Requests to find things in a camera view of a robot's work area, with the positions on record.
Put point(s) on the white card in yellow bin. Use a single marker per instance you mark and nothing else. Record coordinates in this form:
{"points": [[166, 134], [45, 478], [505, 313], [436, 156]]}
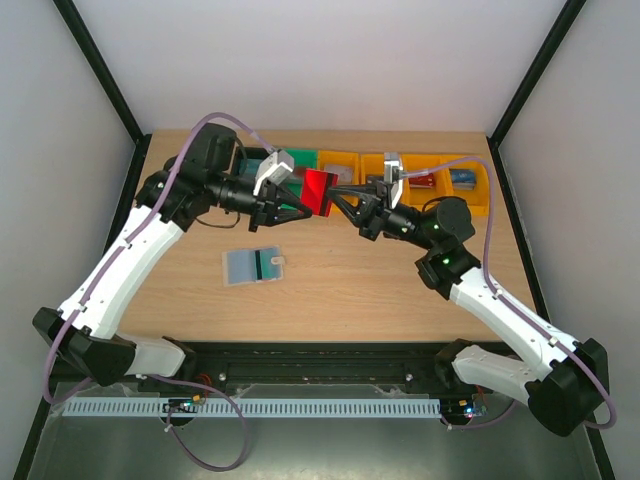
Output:
{"points": [[345, 174]]}

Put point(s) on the blue card in bin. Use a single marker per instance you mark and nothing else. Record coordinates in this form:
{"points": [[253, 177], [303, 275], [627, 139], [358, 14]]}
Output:
{"points": [[463, 179]]}

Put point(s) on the teal card in black bin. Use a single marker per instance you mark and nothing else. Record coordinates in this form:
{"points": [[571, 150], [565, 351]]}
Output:
{"points": [[249, 167]]}

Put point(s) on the red card in bin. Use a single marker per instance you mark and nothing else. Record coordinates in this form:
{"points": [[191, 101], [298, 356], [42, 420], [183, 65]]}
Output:
{"points": [[426, 181]]}

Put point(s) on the blue cards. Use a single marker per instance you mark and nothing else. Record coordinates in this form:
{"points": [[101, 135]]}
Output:
{"points": [[250, 265]]}

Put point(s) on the black frame post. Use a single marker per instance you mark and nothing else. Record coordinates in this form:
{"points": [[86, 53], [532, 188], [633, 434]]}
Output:
{"points": [[82, 36], [552, 41]]}

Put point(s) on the black frame post right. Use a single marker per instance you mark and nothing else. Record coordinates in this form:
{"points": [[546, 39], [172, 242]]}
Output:
{"points": [[552, 41]]}

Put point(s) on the white slotted cable duct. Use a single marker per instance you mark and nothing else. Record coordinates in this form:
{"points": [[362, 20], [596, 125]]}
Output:
{"points": [[254, 408]]}

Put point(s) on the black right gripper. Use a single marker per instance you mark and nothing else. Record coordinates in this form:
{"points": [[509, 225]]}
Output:
{"points": [[373, 213]]}

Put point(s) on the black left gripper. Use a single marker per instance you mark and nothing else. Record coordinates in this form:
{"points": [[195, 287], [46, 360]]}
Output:
{"points": [[266, 206]]}

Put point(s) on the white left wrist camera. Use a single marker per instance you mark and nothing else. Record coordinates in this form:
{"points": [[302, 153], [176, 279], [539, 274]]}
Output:
{"points": [[276, 168]]}

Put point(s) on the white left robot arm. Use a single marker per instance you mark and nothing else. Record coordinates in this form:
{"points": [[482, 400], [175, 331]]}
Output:
{"points": [[84, 329]]}

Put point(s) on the green storage bin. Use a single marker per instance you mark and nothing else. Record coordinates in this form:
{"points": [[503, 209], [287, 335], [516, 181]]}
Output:
{"points": [[303, 159]]}

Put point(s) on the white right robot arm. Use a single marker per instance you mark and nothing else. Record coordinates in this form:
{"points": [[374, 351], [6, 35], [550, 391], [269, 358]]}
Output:
{"points": [[561, 380]]}

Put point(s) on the black storage bin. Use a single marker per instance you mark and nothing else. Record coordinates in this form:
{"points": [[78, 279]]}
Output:
{"points": [[247, 153]]}

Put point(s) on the black frame post left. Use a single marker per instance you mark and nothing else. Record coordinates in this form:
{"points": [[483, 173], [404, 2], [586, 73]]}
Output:
{"points": [[82, 36]]}

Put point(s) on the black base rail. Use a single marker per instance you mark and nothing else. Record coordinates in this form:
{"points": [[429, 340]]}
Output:
{"points": [[409, 367]]}

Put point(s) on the yellow storage bin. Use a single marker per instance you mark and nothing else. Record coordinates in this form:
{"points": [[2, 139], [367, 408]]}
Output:
{"points": [[371, 165], [478, 199], [342, 158], [419, 190]]}

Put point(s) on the red credit card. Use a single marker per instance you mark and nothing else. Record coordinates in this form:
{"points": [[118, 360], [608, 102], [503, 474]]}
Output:
{"points": [[314, 193]]}

